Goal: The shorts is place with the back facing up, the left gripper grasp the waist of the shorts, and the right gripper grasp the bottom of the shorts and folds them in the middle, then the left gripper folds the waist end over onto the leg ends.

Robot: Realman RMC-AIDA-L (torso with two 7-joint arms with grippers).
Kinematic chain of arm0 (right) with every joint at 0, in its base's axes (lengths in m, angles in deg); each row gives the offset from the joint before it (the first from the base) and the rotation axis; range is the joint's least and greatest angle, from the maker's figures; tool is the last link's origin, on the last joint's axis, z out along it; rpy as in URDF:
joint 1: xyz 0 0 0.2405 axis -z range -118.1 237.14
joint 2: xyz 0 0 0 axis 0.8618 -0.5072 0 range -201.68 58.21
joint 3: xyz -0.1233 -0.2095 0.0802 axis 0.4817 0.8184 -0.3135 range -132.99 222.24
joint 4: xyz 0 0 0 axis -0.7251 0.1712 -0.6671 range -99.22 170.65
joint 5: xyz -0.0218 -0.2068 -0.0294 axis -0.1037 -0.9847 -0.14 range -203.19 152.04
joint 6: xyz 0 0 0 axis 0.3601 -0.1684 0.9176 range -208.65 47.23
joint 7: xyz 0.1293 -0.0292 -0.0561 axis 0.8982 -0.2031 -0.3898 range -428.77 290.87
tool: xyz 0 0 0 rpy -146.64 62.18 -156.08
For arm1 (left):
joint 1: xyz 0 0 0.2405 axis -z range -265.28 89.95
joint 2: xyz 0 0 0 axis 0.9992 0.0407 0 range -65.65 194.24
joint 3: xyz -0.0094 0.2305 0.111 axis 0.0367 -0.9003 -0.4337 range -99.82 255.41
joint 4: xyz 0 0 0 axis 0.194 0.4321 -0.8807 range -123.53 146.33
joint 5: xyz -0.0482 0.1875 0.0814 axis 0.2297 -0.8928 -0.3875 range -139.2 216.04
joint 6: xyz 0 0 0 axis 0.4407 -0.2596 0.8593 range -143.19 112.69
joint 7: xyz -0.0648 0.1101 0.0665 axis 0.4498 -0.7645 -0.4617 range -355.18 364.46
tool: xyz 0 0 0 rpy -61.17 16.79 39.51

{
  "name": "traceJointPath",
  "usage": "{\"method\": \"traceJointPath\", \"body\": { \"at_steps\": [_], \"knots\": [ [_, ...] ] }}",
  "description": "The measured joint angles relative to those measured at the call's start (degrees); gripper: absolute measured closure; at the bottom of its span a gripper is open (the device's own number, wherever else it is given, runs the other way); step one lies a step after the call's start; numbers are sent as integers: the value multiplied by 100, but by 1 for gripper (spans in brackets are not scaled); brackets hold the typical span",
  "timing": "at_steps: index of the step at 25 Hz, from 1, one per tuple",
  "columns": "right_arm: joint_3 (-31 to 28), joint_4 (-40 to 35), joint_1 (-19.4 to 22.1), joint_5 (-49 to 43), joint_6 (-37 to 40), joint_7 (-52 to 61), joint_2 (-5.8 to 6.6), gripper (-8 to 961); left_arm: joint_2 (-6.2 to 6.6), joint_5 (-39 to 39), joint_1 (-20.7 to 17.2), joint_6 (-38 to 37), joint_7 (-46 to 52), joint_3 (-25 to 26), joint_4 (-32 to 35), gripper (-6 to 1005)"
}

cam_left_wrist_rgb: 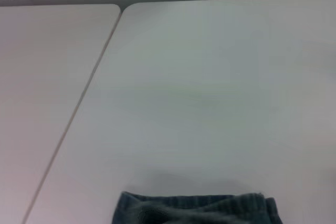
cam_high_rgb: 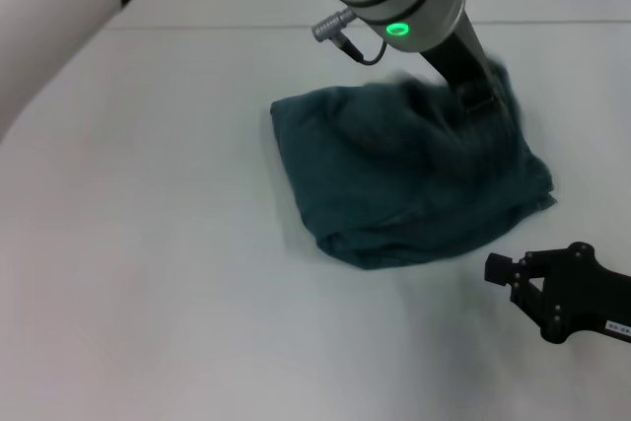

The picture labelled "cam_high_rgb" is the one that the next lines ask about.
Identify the blue denim shorts with embroidery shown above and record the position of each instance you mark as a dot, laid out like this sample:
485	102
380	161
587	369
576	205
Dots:
394	184

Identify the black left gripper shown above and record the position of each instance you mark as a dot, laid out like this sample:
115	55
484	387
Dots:
466	71

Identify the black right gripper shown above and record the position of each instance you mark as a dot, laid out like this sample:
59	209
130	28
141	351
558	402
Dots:
581	293

